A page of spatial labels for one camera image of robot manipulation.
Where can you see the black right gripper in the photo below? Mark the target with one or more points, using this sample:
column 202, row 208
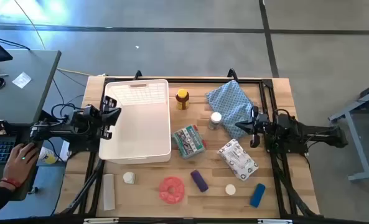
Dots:
column 251, row 126

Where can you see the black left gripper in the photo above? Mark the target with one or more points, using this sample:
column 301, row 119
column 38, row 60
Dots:
column 109, row 115

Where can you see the white plastic mesh basket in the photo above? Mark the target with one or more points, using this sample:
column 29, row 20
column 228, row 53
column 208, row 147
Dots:
column 140, row 130

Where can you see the white wipes packet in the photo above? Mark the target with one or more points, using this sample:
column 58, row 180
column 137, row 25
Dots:
column 237, row 159

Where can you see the clear bottle white cap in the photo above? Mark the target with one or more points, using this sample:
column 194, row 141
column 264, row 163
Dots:
column 215, row 119

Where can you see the small white bottle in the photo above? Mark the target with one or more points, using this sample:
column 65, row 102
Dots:
column 129, row 178

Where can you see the green first aid kit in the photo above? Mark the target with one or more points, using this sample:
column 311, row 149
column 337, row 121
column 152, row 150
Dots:
column 188, row 141

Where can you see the white bar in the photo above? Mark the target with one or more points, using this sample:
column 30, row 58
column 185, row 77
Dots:
column 109, row 191

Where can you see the amber bottle yellow cap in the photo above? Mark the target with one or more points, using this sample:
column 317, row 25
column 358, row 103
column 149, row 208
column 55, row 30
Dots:
column 182, row 99

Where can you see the purple bandage roll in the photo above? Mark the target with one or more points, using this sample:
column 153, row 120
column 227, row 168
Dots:
column 199, row 180

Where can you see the pink round pill organizer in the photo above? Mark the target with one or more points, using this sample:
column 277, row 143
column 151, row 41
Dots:
column 165, row 189

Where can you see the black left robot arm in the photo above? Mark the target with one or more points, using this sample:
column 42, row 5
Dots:
column 59, row 128

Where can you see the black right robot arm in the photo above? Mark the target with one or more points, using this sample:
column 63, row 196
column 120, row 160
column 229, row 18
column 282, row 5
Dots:
column 315, row 132

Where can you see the blue patterned folded cloth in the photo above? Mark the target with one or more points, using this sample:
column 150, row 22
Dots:
column 231, row 99

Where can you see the black table clamp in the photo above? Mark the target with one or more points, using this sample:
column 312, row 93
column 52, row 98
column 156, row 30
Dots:
column 232, row 74
column 137, row 75

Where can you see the white box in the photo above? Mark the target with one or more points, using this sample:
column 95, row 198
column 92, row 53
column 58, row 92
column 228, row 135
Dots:
column 65, row 152

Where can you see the small white round lid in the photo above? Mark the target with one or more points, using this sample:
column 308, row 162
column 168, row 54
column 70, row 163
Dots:
column 230, row 189

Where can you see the white yellow cup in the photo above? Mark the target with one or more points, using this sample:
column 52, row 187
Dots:
column 48, row 157

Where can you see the white paper note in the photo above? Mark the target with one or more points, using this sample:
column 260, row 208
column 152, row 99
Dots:
column 21, row 80

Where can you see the person's hand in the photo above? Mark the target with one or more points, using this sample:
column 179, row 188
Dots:
column 19, row 168

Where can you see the grey blue metal bench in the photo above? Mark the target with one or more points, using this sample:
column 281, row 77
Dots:
column 357, row 146

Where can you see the grey side desk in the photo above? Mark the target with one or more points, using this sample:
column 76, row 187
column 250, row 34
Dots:
column 3, row 102

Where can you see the dark grey desk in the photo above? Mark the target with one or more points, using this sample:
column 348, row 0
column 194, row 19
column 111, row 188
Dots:
column 24, row 191

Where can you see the red wristband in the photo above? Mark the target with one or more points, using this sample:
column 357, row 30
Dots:
column 10, row 182

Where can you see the black aluminium table frame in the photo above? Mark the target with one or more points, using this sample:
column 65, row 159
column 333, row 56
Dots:
column 196, row 81

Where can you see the white bracket plate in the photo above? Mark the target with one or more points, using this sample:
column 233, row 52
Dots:
column 274, row 221
column 100, row 220

